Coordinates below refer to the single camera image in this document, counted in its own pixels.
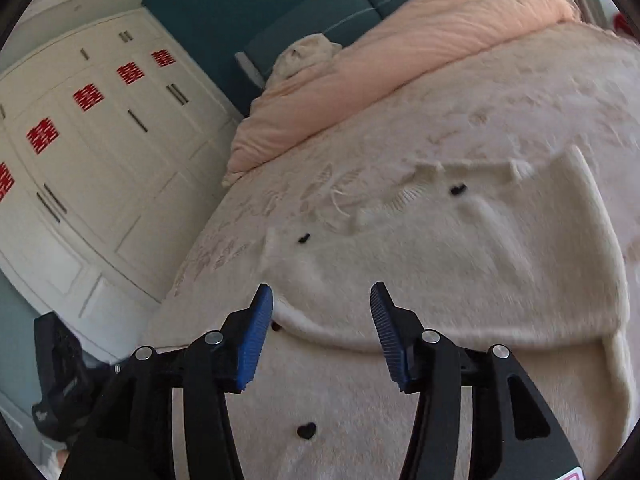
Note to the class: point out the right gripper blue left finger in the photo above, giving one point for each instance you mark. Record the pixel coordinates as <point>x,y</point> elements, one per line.
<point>244,333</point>

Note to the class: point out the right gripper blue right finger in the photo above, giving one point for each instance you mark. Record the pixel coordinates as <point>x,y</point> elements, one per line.
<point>399,330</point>

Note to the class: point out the white knit cardigan black buttons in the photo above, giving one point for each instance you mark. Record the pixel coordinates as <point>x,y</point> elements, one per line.
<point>484,253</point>

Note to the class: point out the white wardrobe red stickers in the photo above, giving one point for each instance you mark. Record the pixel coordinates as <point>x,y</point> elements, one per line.
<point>113,148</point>

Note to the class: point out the beige crumpled cloth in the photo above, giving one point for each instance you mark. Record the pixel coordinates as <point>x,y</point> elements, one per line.
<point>301,54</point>

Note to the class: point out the floral beige bedspread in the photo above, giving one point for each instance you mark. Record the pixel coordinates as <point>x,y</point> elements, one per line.
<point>569,86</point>

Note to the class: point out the pink duvet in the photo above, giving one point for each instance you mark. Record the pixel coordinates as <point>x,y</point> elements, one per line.
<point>418,38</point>

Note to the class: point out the teal padded headboard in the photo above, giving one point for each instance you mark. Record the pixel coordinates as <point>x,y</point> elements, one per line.
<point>341,21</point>

